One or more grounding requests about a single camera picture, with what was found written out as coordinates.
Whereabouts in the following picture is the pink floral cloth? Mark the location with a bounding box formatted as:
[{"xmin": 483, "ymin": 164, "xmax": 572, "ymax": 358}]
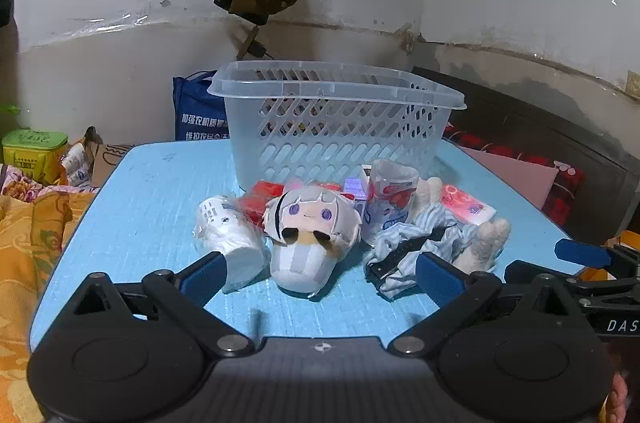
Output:
[{"xmin": 0, "ymin": 163, "xmax": 63, "ymax": 201}]

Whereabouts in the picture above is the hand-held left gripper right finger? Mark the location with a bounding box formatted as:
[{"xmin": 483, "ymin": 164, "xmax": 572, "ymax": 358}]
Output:
[{"xmin": 387, "ymin": 252, "xmax": 586, "ymax": 356}]

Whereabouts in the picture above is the striped pajama plush toy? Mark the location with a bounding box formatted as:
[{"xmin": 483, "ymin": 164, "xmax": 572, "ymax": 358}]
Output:
[{"xmin": 364, "ymin": 177, "xmax": 512, "ymax": 301}]

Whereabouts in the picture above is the cardboard box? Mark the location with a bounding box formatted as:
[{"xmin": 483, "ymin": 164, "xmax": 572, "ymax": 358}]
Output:
[{"xmin": 82, "ymin": 125, "xmax": 135, "ymax": 188}]

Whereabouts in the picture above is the blue tote bag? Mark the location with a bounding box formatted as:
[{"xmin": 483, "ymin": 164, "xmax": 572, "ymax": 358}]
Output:
[{"xmin": 172, "ymin": 72, "xmax": 233, "ymax": 142}]

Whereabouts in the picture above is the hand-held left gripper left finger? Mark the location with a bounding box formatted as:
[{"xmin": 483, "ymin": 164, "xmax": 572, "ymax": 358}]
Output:
[{"xmin": 55, "ymin": 251, "xmax": 256, "ymax": 359}]

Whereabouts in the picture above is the red packet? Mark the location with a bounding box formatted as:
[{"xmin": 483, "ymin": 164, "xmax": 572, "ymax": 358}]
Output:
[
  {"xmin": 237, "ymin": 180, "xmax": 286, "ymax": 226},
  {"xmin": 310, "ymin": 179, "xmax": 346, "ymax": 196}
]

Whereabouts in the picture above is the green box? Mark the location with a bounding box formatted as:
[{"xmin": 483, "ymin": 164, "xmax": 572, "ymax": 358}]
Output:
[{"xmin": 1, "ymin": 129, "xmax": 69, "ymax": 184}]

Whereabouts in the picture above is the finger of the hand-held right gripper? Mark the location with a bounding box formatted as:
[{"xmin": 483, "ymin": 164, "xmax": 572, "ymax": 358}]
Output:
[
  {"xmin": 554, "ymin": 238, "xmax": 640, "ymax": 276},
  {"xmin": 504, "ymin": 260, "xmax": 640, "ymax": 304}
]

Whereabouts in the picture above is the pink pillow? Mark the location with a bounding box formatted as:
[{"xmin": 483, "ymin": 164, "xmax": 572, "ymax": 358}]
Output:
[{"xmin": 457, "ymin": 145, "xmax": 560, "ymax": 208}]

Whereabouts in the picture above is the dark wooden headboard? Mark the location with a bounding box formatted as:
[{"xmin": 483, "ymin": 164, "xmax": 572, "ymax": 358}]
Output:
[{"xmin": 412, "ymin": 65, "xmax": 640, "ymax": 244}]

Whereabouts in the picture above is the purple packet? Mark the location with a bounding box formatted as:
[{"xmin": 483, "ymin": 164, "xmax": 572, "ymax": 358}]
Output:
[{"xmin": 344, "ymin": 175, "xmax": 371, "ymax": 201}]

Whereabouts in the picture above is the white-haired plush doll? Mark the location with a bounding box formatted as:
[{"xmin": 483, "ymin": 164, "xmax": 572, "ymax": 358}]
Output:
[{"xmin": 262, "ymin": 188, "xmax": 363, "ymax": 299}]

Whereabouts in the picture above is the person's right hand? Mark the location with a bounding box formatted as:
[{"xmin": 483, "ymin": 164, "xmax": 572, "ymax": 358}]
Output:
[{"xmin": 611, "ymin": 372, "xmax": 635, "ymax": 423}]

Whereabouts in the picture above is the white snack packet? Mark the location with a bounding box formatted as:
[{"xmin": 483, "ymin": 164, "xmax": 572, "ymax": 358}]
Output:
[{"xmin": 62, "ymin": 143, "xmax": 93, "ymax": 186}]

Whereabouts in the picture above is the orange blanket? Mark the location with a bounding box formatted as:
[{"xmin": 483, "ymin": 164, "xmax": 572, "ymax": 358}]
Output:
[{"xmin": 0, "ymin": 190, "xmax": 98, "ymax": 423}]

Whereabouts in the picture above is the clear plastic basket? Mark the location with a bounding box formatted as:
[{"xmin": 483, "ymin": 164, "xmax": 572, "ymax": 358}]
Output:
[{"xmin": 207, "ymin": 60, "xmax": 468, "ymax": 196}]

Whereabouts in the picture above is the white paper cup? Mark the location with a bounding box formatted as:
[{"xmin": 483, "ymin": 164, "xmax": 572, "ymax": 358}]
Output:
[{"xmin": 192, "ymin": 194, "xmax": 268, "ymax": 295}]

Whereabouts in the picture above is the red item in clear wrap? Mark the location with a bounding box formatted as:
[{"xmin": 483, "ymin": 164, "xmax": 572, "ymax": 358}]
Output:
[{"xmin": 372, "ymin": 159, "xmax": 421, "ymax": 206}]

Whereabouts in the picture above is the red patterned tissue pack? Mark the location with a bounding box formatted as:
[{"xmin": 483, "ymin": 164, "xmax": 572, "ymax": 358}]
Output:
[{"xmin": 440, "ymin": 183, "xmax": 498, "ymax": 224}]

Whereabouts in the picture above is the red patterned blanket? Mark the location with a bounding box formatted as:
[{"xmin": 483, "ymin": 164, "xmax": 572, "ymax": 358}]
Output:
[{"xmin": 442, "ymin": 123, "xmax": 586, "ymax": 229}]

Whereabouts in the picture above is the black wall plug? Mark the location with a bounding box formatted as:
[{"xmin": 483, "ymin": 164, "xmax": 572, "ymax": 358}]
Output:
[{"xmin": 235, "ymin": 23, "xmax": 273, "ymax": 61}]

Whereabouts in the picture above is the blue and white tissue packet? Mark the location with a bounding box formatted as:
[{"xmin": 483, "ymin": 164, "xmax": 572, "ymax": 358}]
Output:
[{"xmin": 361, "ymin": 198, "xmax": 416, "ymax": 244}]

